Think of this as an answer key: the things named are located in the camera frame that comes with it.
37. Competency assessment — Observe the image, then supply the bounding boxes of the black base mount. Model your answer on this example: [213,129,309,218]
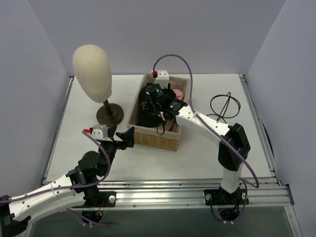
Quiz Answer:
[81,191,117,223]
[203,188,249,224]

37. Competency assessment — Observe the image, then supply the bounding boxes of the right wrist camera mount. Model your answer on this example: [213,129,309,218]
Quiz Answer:
[152,70,169,89]

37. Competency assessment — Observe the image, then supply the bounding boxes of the pink hat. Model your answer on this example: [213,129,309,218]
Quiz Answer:
[169,89,184,132]

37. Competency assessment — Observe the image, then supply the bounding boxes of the black cap with R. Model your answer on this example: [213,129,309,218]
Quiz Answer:
[137,82,176,130]

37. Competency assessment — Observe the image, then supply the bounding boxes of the wicker basket with liner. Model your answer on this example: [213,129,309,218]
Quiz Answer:
[126,73,182,152]

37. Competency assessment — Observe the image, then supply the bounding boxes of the cream mannequin head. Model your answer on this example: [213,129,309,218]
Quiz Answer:
[72,44,112,103]

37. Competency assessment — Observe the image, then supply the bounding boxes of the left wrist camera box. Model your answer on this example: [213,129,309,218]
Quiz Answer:
[83,124,108,141]

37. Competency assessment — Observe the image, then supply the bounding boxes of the aluminium rail frame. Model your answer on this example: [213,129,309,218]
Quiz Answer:
[32,74,302,237]

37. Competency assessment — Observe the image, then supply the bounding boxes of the purple cable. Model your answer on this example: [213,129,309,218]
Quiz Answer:
[0,130,113,227]
[153,54,260,223]

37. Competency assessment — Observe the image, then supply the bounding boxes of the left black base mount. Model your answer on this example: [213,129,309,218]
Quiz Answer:
[81,191,117,223]

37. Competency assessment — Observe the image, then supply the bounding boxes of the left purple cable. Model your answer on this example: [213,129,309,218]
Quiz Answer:
[0,130,113,227]

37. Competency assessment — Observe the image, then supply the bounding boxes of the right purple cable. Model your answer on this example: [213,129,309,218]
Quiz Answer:
[153,54,260,223]

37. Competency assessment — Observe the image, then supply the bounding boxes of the dark round mannequin stand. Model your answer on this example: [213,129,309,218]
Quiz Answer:
[96,100,124,127]

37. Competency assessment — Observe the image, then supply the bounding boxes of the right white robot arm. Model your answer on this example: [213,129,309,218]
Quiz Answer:
[144,83,250,204]

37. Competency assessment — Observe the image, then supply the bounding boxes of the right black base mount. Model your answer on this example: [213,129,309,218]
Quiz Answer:
[203,188,249,224]

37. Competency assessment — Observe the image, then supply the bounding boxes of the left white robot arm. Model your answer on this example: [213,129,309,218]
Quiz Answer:
[0,125,135,237]

